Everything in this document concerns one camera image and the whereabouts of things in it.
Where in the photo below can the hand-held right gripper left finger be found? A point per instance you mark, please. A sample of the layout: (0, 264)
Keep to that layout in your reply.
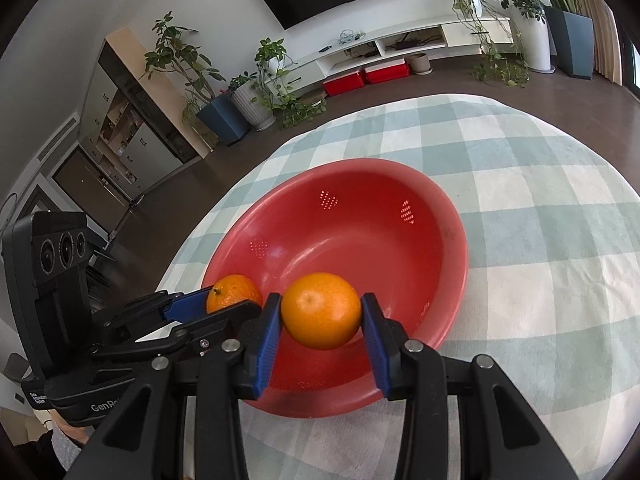
(267, 342)

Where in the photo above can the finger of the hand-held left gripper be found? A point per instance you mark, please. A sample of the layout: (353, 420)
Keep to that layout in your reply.
(192, 305)
(220, 322)

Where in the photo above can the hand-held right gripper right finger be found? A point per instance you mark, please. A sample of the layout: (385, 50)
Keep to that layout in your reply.
(375, 347)

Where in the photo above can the small orange with stem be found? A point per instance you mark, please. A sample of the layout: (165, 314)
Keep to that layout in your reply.
(235, 292)

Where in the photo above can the red colander bowl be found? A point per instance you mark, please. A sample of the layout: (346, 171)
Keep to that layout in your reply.
(350, 220)

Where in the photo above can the person's left forearm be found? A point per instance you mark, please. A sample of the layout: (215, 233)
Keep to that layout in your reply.
(67, 447)

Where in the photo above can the brown entrance door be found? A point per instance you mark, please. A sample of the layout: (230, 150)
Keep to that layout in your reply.
(85, 182)

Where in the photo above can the wooden display cabinet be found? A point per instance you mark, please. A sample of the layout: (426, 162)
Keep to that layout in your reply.
(145, 145)

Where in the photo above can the checkered tablecloth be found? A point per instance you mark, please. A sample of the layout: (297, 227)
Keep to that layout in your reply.
(525, 235)

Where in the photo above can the tall plant in blue pot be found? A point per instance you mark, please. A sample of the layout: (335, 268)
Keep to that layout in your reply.
(225, 120)

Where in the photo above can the plant in white ribbed pot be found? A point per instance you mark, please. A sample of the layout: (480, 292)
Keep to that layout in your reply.
(252, 107)

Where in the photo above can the trailing plant in white vase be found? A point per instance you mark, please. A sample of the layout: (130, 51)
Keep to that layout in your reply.
(272, 55)

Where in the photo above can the red storage box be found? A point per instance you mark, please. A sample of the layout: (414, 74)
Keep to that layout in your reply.
(344, 82)
(385, 71)

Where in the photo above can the beige empty flower pot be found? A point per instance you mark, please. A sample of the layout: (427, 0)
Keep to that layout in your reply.
(420, 63)

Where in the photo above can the black set-top box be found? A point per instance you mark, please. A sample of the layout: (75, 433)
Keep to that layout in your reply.
(410, 44)

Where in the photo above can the white television stand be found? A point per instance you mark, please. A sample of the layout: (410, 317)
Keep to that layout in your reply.
(460, 30)

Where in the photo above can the bushy plant in white pot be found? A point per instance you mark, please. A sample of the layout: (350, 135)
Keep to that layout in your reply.
(537, 42)

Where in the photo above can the hanging vine in white vase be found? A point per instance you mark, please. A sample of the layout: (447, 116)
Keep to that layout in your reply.
(475, 7)

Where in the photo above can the leafy plant in dark pot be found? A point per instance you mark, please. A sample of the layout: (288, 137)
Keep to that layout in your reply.
(575, 40)

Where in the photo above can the beige curtain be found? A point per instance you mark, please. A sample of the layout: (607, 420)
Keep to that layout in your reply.
(602, 35)

